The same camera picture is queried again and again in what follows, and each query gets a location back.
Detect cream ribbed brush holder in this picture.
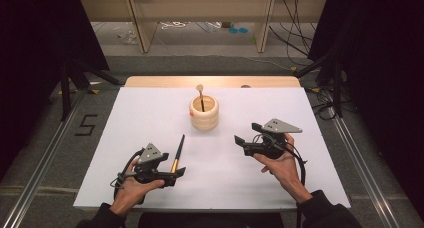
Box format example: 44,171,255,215
188,94,221,132

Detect black metal stand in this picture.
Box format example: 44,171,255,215
59,58,122,123
293,49,345,119

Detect person's left hand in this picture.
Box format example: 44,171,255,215
109,157,166,218

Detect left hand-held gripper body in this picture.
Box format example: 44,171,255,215
132,142,178,189

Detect makeup brush with gold ferrule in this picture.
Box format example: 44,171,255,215
170,133,186,174

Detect wooden spoon stick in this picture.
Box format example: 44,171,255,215
195,83,206,113

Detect light wooden table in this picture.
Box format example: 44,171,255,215
124,75,302,89

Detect hanging black cables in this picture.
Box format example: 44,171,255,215
267,0,317,66

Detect white cable bundle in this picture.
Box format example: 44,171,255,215
159,20,187,31

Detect hand-held gripper cable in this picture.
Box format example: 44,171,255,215
109,147,145,202
283,143,308,228

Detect black curtain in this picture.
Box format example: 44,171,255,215
308,0,424,219
0,0,110,179

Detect black floor cables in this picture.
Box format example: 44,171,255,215
305,87,338,121

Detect right hand-held gripper cable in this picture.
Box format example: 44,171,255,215
283,143,308,228

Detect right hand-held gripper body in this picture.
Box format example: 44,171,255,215
243,118,304,160

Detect light wooden cabinet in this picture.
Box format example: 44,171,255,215
79,0,328,55

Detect white table cover sheet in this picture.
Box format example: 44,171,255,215
73,86,352,211

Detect aluminium floor rail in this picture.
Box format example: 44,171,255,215
0,90,88,228
332,115,402,228

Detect left hand-held gripper cable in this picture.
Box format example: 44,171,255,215
109,147,145,202

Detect person's right hand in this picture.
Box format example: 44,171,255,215
253,133,313,205

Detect clear plastic bag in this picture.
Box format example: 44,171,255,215
112,25,138,45

